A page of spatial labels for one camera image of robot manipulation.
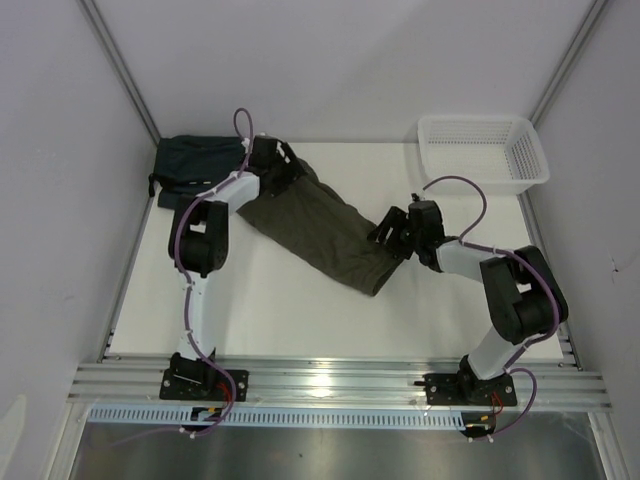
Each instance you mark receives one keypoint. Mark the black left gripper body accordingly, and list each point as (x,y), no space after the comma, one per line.
(282,174)

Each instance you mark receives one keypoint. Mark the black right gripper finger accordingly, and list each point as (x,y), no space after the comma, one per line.
(401,250)
(393,228)

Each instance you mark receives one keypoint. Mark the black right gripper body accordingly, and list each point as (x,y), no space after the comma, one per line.
(414,237)

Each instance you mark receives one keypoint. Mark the olive green shorts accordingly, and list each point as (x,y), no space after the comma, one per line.
(312,221)

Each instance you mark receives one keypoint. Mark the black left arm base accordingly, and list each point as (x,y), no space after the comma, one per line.
(193,380)

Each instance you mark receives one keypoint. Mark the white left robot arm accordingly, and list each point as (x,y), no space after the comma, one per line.
(199,239)

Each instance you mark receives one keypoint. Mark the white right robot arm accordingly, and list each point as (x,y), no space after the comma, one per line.
(525,303)

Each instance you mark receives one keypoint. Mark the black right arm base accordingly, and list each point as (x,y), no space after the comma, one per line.
(465,388)

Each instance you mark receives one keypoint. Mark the dark navy folded shorts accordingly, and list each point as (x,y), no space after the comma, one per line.
(189,165)

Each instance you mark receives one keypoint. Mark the white plastic basket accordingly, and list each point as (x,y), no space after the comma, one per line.
(501,154)

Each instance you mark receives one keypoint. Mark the left aluminium frame post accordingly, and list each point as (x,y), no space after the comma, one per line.
(108,44)

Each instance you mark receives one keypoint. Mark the aluminium frame post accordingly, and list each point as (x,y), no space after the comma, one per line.
(108,44)
(589,24)

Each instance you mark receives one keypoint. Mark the aluminium mounting rail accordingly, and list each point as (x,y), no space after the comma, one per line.
(338,383)

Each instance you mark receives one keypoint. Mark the right aluminium frame post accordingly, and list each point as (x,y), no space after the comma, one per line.
(589,24)

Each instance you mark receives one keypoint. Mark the white slotted cable duct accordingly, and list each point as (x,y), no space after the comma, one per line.
(439,420)

